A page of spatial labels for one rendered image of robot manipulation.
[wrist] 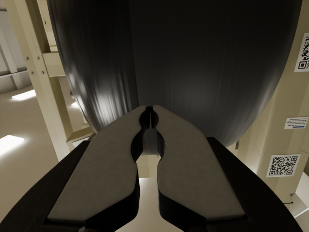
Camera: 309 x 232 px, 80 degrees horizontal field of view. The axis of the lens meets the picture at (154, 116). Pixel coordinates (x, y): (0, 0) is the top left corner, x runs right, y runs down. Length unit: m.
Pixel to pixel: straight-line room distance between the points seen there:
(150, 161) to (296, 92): 0.58
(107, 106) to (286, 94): 0.40
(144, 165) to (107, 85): 0.67
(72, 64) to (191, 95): 0.14
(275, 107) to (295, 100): 0.04
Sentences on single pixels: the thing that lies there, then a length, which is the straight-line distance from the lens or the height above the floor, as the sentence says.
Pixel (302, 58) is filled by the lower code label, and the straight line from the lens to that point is 0.50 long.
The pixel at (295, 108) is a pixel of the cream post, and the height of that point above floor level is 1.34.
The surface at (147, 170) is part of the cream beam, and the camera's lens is 0.87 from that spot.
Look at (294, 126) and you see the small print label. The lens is 0.56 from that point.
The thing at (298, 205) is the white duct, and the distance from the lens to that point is 1.32.
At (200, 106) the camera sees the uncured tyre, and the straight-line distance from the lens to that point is 0.23.
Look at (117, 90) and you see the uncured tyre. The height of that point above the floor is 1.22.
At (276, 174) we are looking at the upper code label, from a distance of 0.63.
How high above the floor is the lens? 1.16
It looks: 25 degrees up
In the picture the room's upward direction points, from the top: 177 degrees clockwise
